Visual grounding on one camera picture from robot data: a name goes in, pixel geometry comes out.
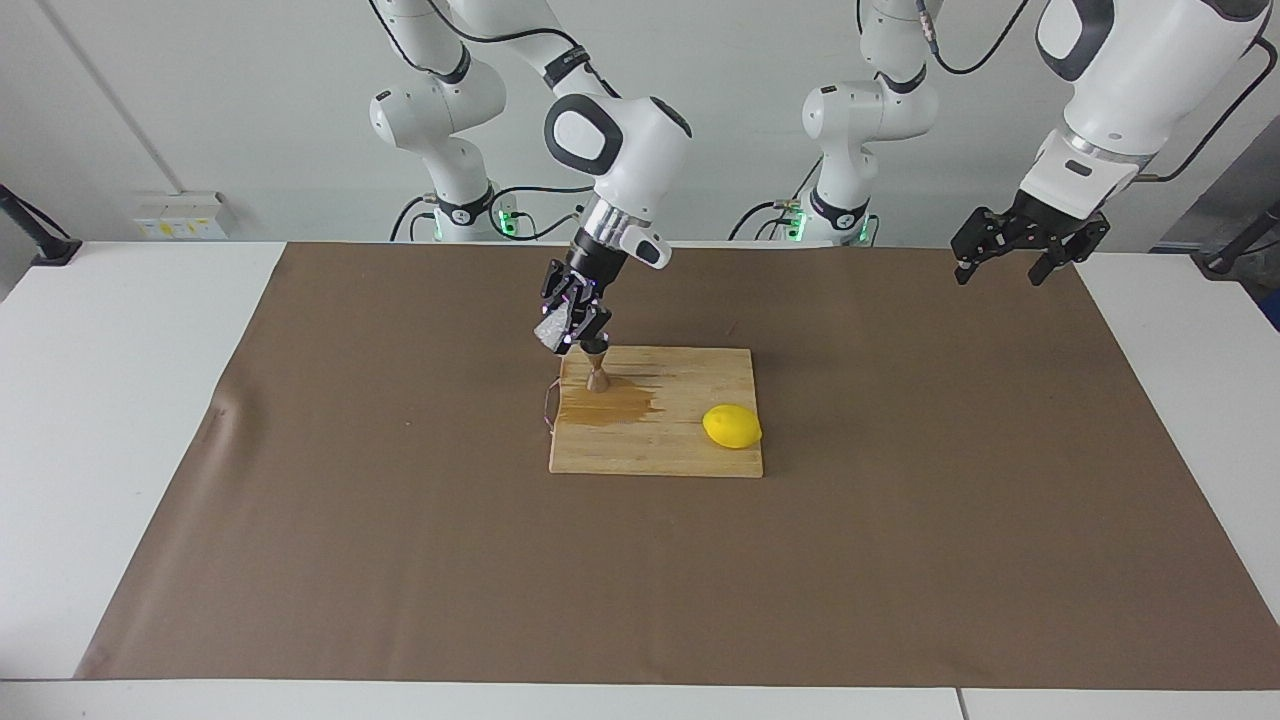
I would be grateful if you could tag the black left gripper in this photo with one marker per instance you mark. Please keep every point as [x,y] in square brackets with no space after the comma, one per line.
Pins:
[1055,225]

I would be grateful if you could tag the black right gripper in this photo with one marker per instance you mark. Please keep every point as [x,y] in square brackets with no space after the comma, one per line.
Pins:
[590,275]

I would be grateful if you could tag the small clear glass cup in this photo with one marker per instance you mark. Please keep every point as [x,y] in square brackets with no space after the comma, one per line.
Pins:
[552,328]

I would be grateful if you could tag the steel double jigger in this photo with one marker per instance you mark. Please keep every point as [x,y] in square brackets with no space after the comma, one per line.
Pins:
[597,375]

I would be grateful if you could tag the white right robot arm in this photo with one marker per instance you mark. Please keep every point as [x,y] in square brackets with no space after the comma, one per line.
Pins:
[630,150]

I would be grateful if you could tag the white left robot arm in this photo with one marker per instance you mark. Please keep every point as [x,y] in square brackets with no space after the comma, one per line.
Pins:
[1130,60]

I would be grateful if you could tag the wooden cutting board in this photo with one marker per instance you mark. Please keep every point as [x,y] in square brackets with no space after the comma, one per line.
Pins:
[650,440]

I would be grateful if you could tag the yellow lemon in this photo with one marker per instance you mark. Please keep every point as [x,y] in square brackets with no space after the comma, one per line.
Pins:
[732,427]

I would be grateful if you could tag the black clamp stand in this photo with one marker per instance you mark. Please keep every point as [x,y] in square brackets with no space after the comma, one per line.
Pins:
[1235,250]
[40,240]

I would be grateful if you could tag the blue object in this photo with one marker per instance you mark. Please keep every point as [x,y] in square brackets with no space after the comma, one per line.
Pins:
[1273,310]

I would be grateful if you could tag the brown table mat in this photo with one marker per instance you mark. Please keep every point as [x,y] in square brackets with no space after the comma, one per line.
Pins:
[400,560]

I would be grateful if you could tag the white wall socket box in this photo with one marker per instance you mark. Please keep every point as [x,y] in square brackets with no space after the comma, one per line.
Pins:
[180,215]

